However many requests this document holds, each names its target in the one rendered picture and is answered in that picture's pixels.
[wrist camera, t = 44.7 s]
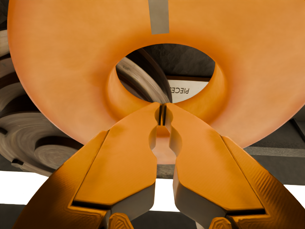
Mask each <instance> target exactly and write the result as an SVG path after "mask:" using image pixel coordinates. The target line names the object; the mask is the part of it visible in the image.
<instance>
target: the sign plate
mask: <svg viewBox="0 0 305 229"><path fill-rule="evenodd" d="M166 77H167V80H168V82H169V85H170V88H171V92H172V103H177V102H181V101H184V100H187V99H189V98H191V97H193V96H194V95H196V94H197V93H199V92H200V91H201V90H202V89H203V88H204V87H205V86H206V85H207V84H208V82H209V81H210V79H211V78H202V77H185V76H169V75H166Z"/></svg>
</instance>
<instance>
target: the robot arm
mask: <svg viewBox="0 0 305 229"><path fill-rule="evenodd" d="M161 117H162V125H163V126H165V127H166V128H167V130H168V131H169V133H170V138H169V148H170V149H171V150H172V151H173V152H174V154H175V156H176V162H175V169H174V175H173V182H172V189H173V197H174V204H175V206H176V208H177V209H178V210H179V211H180V212H181V213H183V214H185V215H186V216H188V217H189V218H191V219H192V220H194V221H195V222H196V226H197V229H305V208H304V207H303V205H302V204H301V203H300V202H299V201H298V199H297V198H296V197H295V196H294V195H293V194H292V193H291V192H290V191H289V190H288V189H287V188H286V187H285V186H284V185H283V184H282V183H281V182H280V181H279V180H278V179H277V178H276V177H275V176H273V175H272V174H271V173H270V172H269V171H268V170H266V169H265V168H264V167H263V166H262V165H261V164H259V163H258V162H257V161H256V160H255V159H254V158H252V157H251V156H250V155H249V154H248V153H247V152H246V151H245V150H243V149H242V148H241V147H240V146H239V145H238V144H236V143H235V142H234V141H233V140H232V139H230V138H229V137H228V136H220V135H219V134H218V133H217V132H216V131H215V130H214V129H213V128H212V127H211V126H209V125H208V124H207V123H205V122H204V121H202V120H201V119H199V118H198V117H196V116H194V115H192V114H190V113H189V112H187V111H185V110H183V109H182V108H180V107H178V106H176V105H175V104H173V103H164V104H160V103H158V102H153V103H151V104H149V105H147V106H146V107H144V108H142V109H140V110H138V111H136V112H134V113H132V114H130V115H128V116H126V117H125V118H123V119H122V120H120V121H118V122H117V123H116V124H115V125H113V126H112V127H111V128H110V129H109V130H108V131H103V130H102V131H100V132H99V133H98V134H97V135H96V136H95V137H93V138H92V139H91V140H90V141H89V142H88V143H87V144H86V145H84V146H83V147H82V148H81V149H80V150H78V151H77V152H76V153H75V154H74V155H73V156H71V157H70V158H69V159H68V160H67V161H65V162H64V163H63V164H62V165H61V166H60V167H58V168H57V169H56V170H55V171H54V172H53V173H52V174H51V175H50V176H49V177H48V178H47V179H46V180H45V181H44V183H43V184H42V185H41V186H40V187H39V188H38V190H37V191H36V192H35V194H34V195H33V196H32V197H31V199H30V200H29V202H28V203H27V205H26V206H25V207H24V209H23V210H22V212H21V213H20V215H19V216H18V218H17V220H16V222H15V223H14V225H13V227H12V229H134V228H133V226H132V224H131V222H130V221H132V220H133V219H135V218H137V217H138V216H140V215H142V214H144V213H146V212H147V211H149V210H150V209H151V208H152V207H153V206H154V201H155V188H156V176H157V158H156V156H155V155H154V154H153V152H152V150H153V149H154V148H155V147H156V137H157V127H158V126H159V125H161Z"/></svg>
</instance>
